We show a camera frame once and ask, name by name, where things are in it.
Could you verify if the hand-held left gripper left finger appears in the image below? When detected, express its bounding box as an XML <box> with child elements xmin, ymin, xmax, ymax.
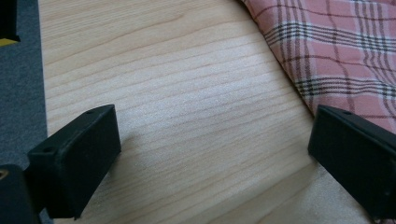
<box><xmin>26</xmin><ymin>104</ymin><xmax>122</xmax><ymax>220</ymax></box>

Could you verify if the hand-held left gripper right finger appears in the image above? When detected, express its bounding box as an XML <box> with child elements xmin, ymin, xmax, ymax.
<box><xmin>307</xmin><ymin>104</ymin><xmax>396</xmax><ymax>221</ymax></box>

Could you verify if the black yellow-striped stand base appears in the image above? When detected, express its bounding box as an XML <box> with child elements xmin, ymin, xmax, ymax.
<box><xmin>0</xmin><ymin>0</ymin><xmax>21</xmax><ymax>49</ymax></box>

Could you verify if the red plaid short-sleeved shirt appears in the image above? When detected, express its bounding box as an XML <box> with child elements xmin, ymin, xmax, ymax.
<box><xmin>238</xmin><ymin>0</ymin><xmax>396</xmax><ymax>135</ymax></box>

